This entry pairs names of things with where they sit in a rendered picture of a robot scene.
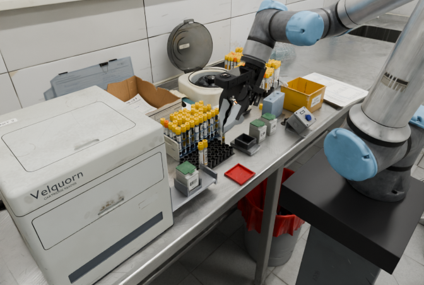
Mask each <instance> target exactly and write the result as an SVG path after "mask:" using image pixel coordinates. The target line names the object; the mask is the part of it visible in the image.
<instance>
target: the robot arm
mask: <svg viewBox="0 0 424 285"><path fill-rule="evenodd" d="M412 1H414V0H339V1H337V2H336V3H334V4H332V5H330V6H328V7H325V8H316V9H308V10H302V11H288V8H287V7H286V6H285V5H284V4H283V3H281V2H278V1H273V0H264V1H263V2H262V3H261V5H260V7H259V9H258V11H257V13H256V15H255V19H254V22H253V24H252V27H251V29H250V32H249V36H248V38H247V41H246V43H245V46H244V49H243V51H242V56H241V58H240V61H242V62H244V63H245V65H244V66H242V65H241V66H238V67H235V68H233V69H230V70H228V71H225V72H223V73H220V74H217V75H216V76H215V85H216V86H219V87H220V88H222V89H223V91H222V92H221V95H220V99H219V110H218V111H219V120H220V128H221V131H222V132H223V133H226V132H228V131H229V130H230V129H231V128H232V127H233V126H235V125H239V124H241V123H242V122H243V121H244V116H243V114H244V113H245V112H246V111H247V109H248V107H249V105H250V106H251V105H252V103H253V102H254V104H253V105H254V106H258V104H259V102H260V99H261V97H262V94H263V92H264V89H262V88H260V85H261V82H262V79H263V77H264V75H265V72H266V69H267V67H266V64H267V63H268V62H269V58H270V57H271V54H272V51H273V49H274V46H275V43H276V42H282V43H286V44H293V45H297V46H311V45H314V44H315V43H316V42H317V41H319V40H320V39H323V38H329V37H339V36H342V35H344V34H346V33H348V32H350V31H351V30H352V29H353V28H354V27H356V26H358V25H361V24H363V23H365V22H367V21H370V20H372V19H374V18H376V17H378V16H380V15H383V14H385V13H387V12H390V11H392V10H394V9H396V8H398V7H400V6H403V5H405V4H407V3H410V2H412ZM256 93H257V96H256ZM260 93H261V95H260V97H259V100H258V102H256V100H257V97H258V95H259V94H260ZM255 96H256V98H255ZM232 99H235V100H236V102H237V103H238V104H236V105H233V100H232ZM423 101H424V0H419V1H418V3H417V5H416V6H415V8H414V10H413V12H412V14H411V16H410V17H409V19H408V21H407V23H406V24H405V26H404V28H403V30H402V32H401V34H400V36H399V38H398V39H397V41H396V43H395V44H394V46H393V48H392V50H391V52H390V54H389V56H388V58H387V59H386V61H385V63H384V65H383V66H382V69H381V70H380V72H379V74H378V76H377V77H376V79H375V81H374V83H373V85H372V87H371V89H370V91H369V92H368V94H367V96H366V98H365V99H364V101H363V103H359V104H356V105H354V106H352V107H351V109H350V111H349V112H348V115H347V116H346V118H345V120H344V122H343V124H342V125H341V127H340V128H336V129H333V130H332V131H331V132H330V133H329V134H328V135H327V136H326V138H325V140H324V153H325V155H326V156H327V160H328V162H329V164H330V165H331V166H332V168H333V169H334V170H335V171H336V172H337V173H338V174H340V175H341V176H342V177H344V178H346V179H347V181H348V182H349V183H350V185H351V186H352V187H353V188H354V189H356V190H357V191H359V192H360V193H361V194H363V195H365V196H367V197H369V198H371V199H375V200H377V201H382V202H396V201H400V200H401V199H403V198H404V197H405V195H406V194H407V192H408V190H409V186H410V178H411V168H412V166H413V165H414V163H415V161H416V159H417V157H418V156H419V154H420V152H421V151H422V149H423V147H424V106H423V105H421V104H422V103H423Z"/></svg>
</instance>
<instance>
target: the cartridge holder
mask: <svg viewBox="0 0 424 285"><path fill-rule="evenodd" d="M230 145H231V146H233V147H235V148H237V149H239V150H241V151H243V152H245V153H247V154H249V155H253V154H254V153H255V152H256V151H258V150H259V149H260V148H261V146H260V145H258V144H256V138H254V137H252V136H250V135H248V134H245V133H242V134H241V135H239V136H238V137H236V138H235V139H234V140H233V141H231V142H230Z"/></svg>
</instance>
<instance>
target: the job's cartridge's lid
mask: <svg viewBox="0 0 424 285"><path fill-rule="evenodd" d="M175 168H176V169H177V170H178V171H180V172H181V173H183V174H184V175H187V174H188V173H190V174H192V173H193V172H195V170H194V169H196V167H195V166H194V165H192V164H191V163H189V162H188V161H185V162H184V163H182V164H181V165H179V166H177V167H175Z"/></svg>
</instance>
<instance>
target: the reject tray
mask: <svg viewBox="0 0 424 285"><path fill-rule="evenodd" d="M255 174H256V173H255V172H253V171H252V170H250V169H248V168H246V167H245V166H243V165H241V164H240V163H237V164H236V165H235V166H233V167H232V168H231V169H229V170H228V171H226V172H225V173H224V175H225V176H226V177H228V178H230V179H231V180H233V181H234V182H236V183H238V184H239V185H241V186H242V185H243V184H244V183H246V182H247V181H248V180H249V179H251V178H252V177H253V176H254V175H255Z"/></svg>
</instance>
